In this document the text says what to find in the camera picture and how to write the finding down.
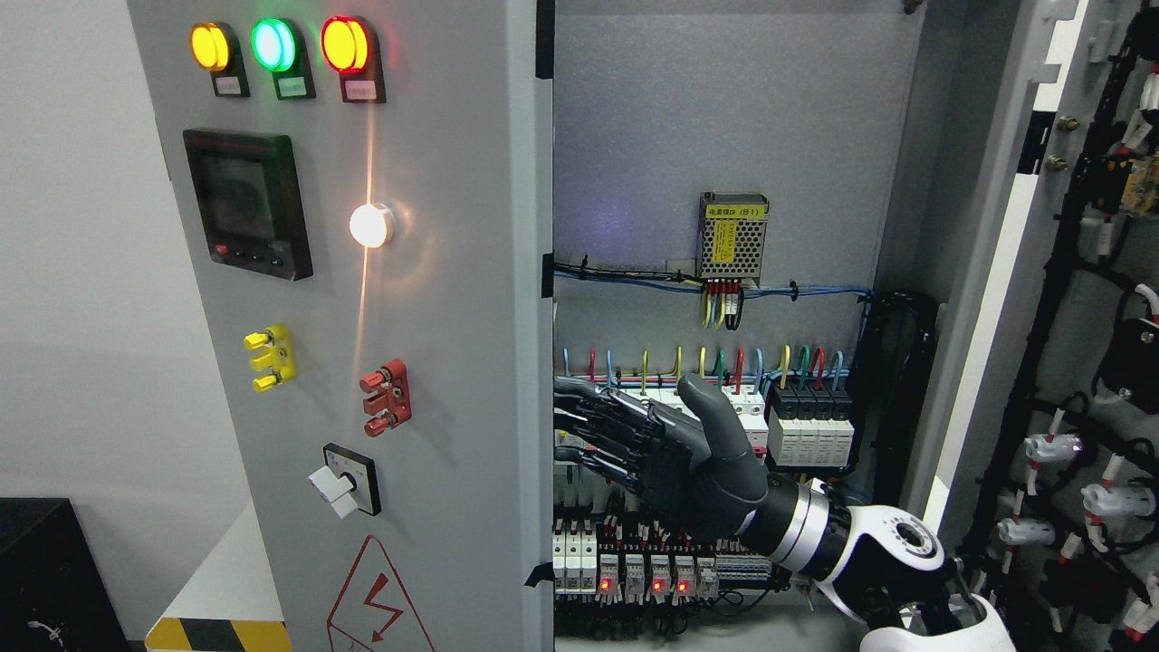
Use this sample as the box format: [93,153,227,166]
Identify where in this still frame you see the white rotary selector switch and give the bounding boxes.
[308,444,381,519]

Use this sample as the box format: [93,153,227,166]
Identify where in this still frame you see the black surge protector block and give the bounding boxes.
[766,383,857,477]

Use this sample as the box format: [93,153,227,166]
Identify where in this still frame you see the relay terminal row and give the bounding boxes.
[590,512,790,606]

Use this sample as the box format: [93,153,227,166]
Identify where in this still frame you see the black right cable conduit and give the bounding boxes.
[855,291,979,562]

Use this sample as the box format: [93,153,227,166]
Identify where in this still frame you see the white lower breaker row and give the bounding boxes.
[553,519,598,598]

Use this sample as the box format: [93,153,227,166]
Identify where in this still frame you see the yellow terminal post block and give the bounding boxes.
[243,322,297,393]

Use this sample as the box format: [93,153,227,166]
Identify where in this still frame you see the red electric hazard sticker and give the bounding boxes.
[326,535,435,651]

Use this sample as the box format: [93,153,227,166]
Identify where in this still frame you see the yellow indicator lamp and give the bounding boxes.
[189,24,231,72]

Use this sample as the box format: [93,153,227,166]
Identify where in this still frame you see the green indicator lamp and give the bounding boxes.
[250,17,297,72]

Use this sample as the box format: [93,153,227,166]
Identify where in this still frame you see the grey cabinet door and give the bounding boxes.
[880,1,1156,651]
[127,1,553,651]

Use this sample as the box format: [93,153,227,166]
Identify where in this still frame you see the red terminal post block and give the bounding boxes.
[359,358,413,437]

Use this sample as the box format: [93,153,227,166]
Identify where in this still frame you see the metal mesh power supply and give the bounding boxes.
[697,191,770,283]

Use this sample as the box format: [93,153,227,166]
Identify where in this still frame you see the white socket breaker row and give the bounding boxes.
[553,387,770,459]

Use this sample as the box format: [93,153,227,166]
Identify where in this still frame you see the black digital power meter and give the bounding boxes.
[182,129,313,281]

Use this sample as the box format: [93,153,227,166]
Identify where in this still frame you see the red indicator lamp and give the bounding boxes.
[320,15,369,74]

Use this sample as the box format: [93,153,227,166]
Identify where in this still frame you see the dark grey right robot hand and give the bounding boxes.
[553,374,799,554]

